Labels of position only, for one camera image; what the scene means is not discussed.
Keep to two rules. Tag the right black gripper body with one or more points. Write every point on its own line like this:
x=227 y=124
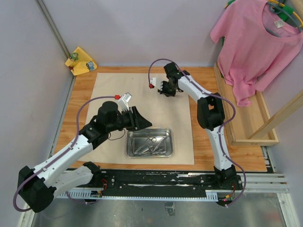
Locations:
x=167 y=89

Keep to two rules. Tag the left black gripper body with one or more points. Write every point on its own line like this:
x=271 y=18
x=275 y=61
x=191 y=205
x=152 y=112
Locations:
x=124 y=120

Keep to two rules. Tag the stainless steel tray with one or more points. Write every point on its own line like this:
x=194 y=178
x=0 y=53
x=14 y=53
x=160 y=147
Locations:
x=136 y=138

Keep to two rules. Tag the beige cloth wrap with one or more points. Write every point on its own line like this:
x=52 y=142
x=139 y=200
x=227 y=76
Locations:
x=161 y=111

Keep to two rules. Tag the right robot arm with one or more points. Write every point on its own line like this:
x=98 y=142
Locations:
x=210 y=116

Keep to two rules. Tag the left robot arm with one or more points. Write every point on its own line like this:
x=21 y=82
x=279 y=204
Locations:
x=38 y=186

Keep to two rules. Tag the steel surgical scissors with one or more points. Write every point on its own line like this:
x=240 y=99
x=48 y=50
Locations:
x=145 y=145

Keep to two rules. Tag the steel hemostat clamp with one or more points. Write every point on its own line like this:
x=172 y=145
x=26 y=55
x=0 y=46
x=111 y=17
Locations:
x=155 y=151

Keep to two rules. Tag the yellow printed cloth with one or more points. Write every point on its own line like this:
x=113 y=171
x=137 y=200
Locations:
x=79 y=62

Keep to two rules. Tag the pink t-shirt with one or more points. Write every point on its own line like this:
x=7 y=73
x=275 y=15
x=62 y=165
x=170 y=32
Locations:
x=257 y=47

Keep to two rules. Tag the wooden pole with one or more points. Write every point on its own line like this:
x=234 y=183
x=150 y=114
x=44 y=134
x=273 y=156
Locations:
x=288 y=109

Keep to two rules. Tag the green clothes hanger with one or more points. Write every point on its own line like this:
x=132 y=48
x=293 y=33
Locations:
x=285 y=12

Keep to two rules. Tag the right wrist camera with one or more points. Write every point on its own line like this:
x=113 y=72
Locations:
x=156 y=83

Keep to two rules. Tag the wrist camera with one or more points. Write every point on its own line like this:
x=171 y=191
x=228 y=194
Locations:
x=156 y=83
x=123 y=101

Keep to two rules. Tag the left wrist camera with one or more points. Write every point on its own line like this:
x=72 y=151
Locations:
x=123 y=101

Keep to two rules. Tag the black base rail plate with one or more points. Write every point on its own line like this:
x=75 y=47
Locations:
x=157 y=183

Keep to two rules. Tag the wooden tray frame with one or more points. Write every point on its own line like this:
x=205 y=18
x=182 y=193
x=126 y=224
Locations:
x=247 y=119

